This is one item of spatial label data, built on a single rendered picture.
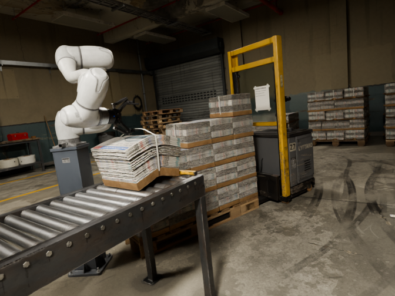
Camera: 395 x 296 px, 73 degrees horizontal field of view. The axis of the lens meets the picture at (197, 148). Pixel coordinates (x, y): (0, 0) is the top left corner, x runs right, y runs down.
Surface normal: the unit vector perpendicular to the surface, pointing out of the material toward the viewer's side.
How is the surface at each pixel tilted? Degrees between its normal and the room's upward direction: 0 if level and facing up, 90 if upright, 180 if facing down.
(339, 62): 90
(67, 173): 90
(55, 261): 90
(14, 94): 90
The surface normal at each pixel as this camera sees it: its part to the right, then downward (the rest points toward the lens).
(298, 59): -0.58, 0.18
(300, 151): 0.59, 0.05
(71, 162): -0.06, 0.15
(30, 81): 0.81, 0.00
